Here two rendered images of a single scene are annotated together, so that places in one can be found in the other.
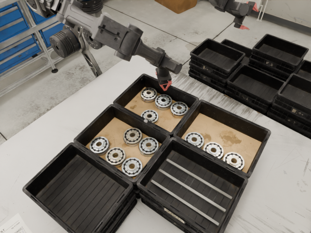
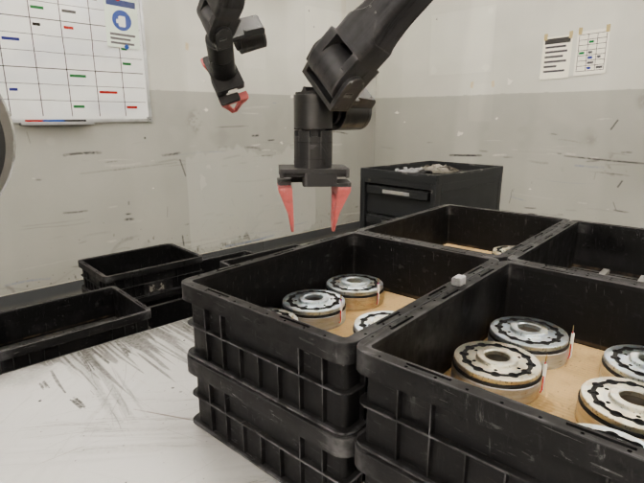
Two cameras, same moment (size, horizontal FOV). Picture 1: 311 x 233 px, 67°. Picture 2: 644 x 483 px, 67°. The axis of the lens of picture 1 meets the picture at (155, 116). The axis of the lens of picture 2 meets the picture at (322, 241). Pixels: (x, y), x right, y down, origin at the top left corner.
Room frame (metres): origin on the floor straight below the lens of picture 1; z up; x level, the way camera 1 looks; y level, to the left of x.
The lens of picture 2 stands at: (0.89, 0.68, 1.15)
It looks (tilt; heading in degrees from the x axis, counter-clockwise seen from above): 15 degrees down; 273
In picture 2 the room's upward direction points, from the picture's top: straight up
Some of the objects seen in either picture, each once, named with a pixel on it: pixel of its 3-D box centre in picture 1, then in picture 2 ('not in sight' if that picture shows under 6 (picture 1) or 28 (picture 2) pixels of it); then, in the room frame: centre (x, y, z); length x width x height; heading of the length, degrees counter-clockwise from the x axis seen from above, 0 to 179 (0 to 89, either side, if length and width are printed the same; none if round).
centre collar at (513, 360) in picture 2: (132, 135); (496, 357); (0.71, 0.13, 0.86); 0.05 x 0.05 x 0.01
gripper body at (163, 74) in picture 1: (163, 70); (312, 153); (0.95, -0.05, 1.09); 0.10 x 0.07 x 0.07; 10
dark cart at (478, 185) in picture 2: not in sight; (427, 252); (0.48, -1.82, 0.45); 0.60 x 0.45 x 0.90; 47
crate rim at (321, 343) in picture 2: (156, 101); (351, 276); (0.89, -0.01, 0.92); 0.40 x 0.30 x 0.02; 53
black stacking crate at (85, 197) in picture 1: (81, 192); not in sight; (0.41, 0.36, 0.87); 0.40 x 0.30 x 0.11; 53
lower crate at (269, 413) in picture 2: not in sight; (349, 372); (0.89, -0.01, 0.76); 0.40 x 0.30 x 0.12; 53
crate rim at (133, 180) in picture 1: (121, 139); (569, 334); (0.65, 0.17, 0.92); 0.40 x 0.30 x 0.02; 53
